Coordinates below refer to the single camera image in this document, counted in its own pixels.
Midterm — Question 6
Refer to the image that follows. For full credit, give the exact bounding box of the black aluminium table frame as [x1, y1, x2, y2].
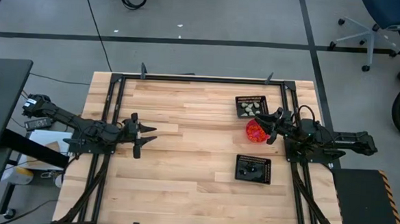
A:
[53, 69, 351, 224]

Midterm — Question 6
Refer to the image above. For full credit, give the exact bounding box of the white cardboard box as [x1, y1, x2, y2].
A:
[27, 129, 73, 172]

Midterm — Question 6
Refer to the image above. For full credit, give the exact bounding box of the blue office chair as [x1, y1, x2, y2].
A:
[326, 0, 400, 75]

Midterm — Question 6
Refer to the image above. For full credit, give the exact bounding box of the black power adapter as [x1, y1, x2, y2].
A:
[23, 115, 53, 133]

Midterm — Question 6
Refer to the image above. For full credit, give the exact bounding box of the white bottle with yellow band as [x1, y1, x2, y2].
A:
[2, 166, 35, 186]

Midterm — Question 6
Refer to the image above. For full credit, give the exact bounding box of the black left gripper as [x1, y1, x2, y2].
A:
[119, 111, 160, 150]

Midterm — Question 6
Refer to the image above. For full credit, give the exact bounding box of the translucent red plastic bowl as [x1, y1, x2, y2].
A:
[245, 118, 271, 145]

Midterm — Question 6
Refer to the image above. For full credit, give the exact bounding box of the black perforated plastic basket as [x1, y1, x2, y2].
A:
[234, 93, 271, 121]
[234, 153, 273, 186]

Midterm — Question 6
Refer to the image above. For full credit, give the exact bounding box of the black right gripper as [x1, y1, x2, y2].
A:
[253, 106, 295, 147]

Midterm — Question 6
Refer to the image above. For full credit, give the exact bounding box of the right wrist camera black cable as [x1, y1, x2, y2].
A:
[290, 104, 318, 127]

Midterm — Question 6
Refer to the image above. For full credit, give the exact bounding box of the black desk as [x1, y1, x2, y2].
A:
[0, 58, 34, 151]

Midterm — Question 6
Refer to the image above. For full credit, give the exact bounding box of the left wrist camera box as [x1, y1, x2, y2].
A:
[132, 142, 142, 160]

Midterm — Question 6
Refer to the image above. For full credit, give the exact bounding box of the black desk leg bar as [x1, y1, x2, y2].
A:
[0, 128, 71, 170]

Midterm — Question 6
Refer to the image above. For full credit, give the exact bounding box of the black platform with hazard stripe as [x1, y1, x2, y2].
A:
[329, 166, 400, 224]

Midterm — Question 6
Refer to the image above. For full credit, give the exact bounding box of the long black floor cable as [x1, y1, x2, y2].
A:
[77, 0, 116, 73]

